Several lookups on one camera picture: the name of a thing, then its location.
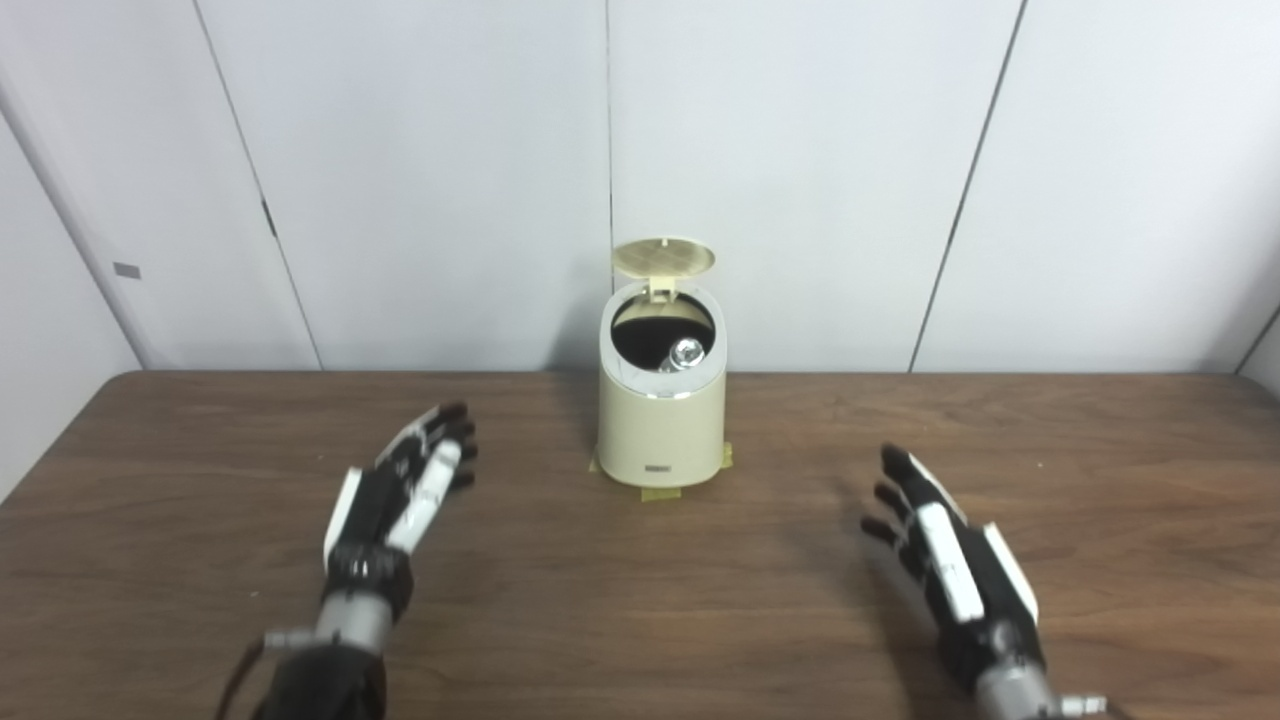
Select cream-colored lidded bin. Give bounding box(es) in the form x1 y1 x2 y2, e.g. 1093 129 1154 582
597 236 728 490

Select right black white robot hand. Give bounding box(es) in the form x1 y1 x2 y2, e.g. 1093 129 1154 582
860 444 1046 691

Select small white plastic bottle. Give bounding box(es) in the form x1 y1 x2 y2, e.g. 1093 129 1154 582
655 338 707 375

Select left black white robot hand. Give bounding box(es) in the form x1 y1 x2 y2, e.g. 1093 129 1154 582
322 402 479 626

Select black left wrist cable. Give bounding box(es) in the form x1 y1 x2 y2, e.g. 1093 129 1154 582
215 628 321 720

